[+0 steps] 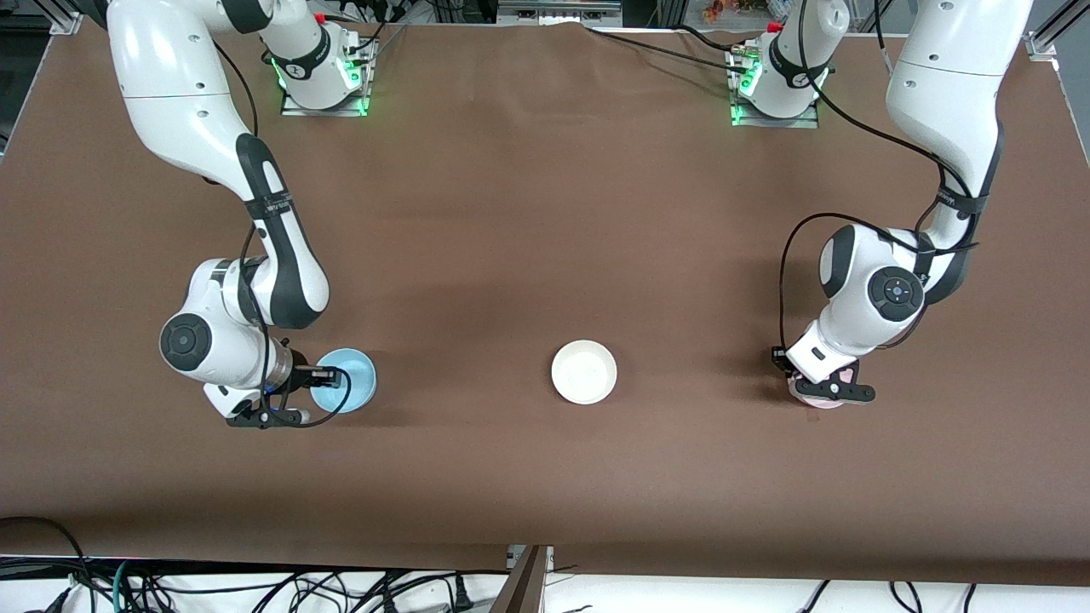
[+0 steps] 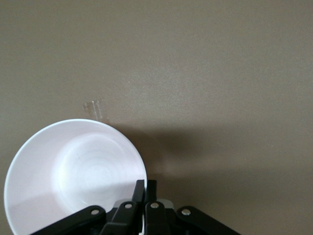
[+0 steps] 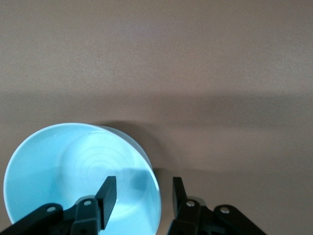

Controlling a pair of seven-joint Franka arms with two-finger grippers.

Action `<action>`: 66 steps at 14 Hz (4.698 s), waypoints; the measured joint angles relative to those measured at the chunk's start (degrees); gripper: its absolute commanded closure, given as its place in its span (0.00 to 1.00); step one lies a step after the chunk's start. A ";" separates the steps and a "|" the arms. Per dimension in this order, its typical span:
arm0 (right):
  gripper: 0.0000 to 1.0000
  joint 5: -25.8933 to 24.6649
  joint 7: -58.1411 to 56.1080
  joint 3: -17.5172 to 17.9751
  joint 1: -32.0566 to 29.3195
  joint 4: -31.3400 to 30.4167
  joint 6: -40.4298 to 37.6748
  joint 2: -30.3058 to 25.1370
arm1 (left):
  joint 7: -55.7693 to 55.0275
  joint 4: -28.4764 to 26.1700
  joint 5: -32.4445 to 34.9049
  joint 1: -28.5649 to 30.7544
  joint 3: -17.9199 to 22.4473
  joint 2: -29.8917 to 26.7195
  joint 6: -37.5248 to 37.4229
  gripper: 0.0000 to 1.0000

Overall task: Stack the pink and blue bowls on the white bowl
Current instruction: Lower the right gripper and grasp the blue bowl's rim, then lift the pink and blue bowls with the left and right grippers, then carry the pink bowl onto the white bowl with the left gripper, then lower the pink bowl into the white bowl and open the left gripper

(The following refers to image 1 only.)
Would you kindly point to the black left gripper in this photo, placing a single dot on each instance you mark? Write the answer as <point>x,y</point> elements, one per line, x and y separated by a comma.
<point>780,363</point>

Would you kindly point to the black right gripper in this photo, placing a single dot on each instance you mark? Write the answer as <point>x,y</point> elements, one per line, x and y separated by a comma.
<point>300,374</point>

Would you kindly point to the light blue bowl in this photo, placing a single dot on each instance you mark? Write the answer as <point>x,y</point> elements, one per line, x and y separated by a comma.
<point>353,387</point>

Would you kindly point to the pink bowl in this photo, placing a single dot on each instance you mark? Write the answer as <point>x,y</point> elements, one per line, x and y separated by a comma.
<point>822,403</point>

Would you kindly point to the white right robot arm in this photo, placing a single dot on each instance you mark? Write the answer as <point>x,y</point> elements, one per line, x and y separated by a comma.
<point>196,111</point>

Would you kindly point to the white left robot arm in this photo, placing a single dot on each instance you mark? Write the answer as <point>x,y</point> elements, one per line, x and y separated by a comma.
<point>945,102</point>

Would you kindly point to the white bowl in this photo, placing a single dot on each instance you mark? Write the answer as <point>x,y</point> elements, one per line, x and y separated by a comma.
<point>584,372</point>

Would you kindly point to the black power plug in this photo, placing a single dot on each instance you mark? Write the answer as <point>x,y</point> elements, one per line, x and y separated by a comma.
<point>461,593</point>

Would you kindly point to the brown table mat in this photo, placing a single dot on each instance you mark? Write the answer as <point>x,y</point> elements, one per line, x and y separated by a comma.
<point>545,213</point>

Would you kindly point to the colourful background object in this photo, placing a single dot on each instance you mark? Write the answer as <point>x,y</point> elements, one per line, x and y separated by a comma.
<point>724,8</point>

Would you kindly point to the black left camera mount bracket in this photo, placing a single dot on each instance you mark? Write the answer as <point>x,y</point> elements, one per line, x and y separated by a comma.
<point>851,393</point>

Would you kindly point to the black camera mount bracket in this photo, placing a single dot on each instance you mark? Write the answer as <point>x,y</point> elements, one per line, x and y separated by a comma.
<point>255,419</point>
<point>851,393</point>

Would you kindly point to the black right camera mount bracket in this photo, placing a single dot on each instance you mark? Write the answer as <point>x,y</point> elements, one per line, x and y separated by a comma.
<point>255,419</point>

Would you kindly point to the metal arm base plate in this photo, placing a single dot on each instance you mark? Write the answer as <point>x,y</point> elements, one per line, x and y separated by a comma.
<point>775,123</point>
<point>328,111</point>

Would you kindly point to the aluminium post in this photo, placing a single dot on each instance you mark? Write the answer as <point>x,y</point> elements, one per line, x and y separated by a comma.
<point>524,587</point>

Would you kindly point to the aluminium frame profile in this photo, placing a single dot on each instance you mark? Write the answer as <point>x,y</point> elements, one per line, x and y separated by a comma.
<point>64,17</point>
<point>1046,42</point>

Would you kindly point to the metal frame bar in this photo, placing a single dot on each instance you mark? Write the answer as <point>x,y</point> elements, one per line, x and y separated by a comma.
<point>558,13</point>

